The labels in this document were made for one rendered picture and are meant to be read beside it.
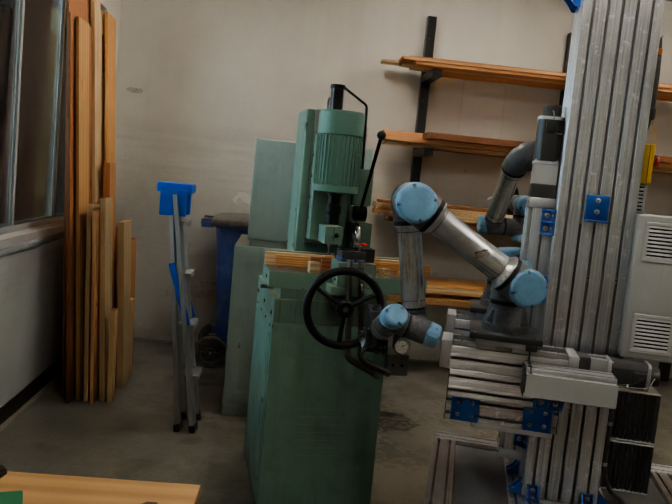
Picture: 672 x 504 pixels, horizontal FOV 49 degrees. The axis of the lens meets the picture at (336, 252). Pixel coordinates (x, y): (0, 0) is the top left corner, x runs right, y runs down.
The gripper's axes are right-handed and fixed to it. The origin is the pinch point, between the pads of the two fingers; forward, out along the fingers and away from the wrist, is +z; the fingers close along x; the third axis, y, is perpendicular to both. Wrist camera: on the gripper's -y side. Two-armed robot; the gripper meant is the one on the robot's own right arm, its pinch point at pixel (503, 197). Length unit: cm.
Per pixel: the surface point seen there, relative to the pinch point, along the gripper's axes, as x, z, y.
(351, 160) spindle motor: -75, -58, -19
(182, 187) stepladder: -147, 7, -11
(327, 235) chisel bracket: -85, -56, 9
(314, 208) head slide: -89, -44, -1
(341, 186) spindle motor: -79, -60, -9
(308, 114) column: -89, -35, -38
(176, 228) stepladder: -151, 4, 8
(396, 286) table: -60, -64, 29
